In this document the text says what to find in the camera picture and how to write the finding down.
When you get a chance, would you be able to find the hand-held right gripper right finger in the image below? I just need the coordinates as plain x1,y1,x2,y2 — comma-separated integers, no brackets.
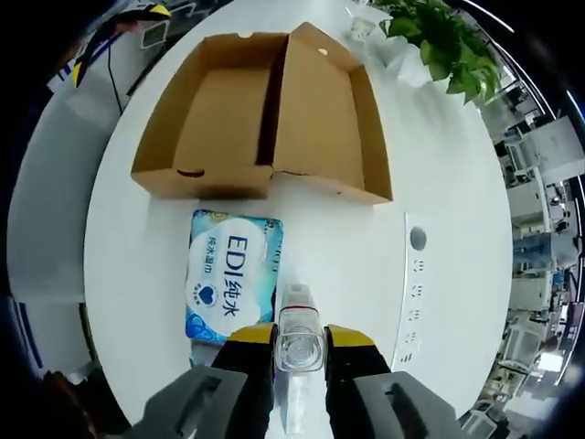
323,323,462,439

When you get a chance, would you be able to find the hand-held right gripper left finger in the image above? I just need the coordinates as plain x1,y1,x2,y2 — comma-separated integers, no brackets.
135,322,278,439

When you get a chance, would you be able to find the clear plastic bottle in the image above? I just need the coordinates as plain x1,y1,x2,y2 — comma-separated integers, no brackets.
272,282,326,434

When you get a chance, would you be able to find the white blue wet wipes pack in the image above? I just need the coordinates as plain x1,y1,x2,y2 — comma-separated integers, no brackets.
184,209,284,344

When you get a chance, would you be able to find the brown cardboard shoe box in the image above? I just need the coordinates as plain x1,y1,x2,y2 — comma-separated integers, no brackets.
131,21,394,206

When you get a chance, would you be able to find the white table socket strip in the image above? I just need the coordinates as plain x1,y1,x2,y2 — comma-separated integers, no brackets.
397,210,429,367

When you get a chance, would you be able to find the green plant in white pot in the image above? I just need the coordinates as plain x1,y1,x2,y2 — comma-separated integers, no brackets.
378,0,504,106

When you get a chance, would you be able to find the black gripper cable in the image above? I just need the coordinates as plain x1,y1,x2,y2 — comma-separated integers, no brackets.
106,31,125,113

